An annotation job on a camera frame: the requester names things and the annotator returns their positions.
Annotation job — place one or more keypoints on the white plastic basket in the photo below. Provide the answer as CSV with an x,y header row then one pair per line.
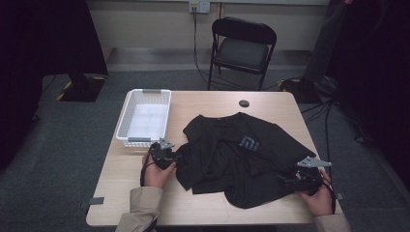
x,y
145,121

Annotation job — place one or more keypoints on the person's right hand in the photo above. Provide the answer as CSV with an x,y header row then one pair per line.
x,y
320,201

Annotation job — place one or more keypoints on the dark curtain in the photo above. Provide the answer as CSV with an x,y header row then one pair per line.
x,y
374,64
38,64

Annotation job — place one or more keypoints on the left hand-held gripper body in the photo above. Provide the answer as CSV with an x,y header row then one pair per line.
x,y
161,154

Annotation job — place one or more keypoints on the black stand base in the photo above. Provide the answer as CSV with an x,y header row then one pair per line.
x,y
299,90
84,88

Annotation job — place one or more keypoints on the black t-shirt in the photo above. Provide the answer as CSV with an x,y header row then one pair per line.
x,y
235,161

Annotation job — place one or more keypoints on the person's left hand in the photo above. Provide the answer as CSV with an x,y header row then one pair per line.
x,y
158,175

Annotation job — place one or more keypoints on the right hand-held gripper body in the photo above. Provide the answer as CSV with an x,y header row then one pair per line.
x,y
309,180

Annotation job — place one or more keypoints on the black table grommet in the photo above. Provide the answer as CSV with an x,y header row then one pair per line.
x,y
244,103

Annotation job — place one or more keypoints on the grey tape strip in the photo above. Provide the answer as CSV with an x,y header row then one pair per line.
x,y
339,196
93,201

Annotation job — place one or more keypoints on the black folding chair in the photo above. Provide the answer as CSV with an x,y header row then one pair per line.
x,y
242,51

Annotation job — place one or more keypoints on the white wall socket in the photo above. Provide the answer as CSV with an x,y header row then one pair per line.
x,y
199,6

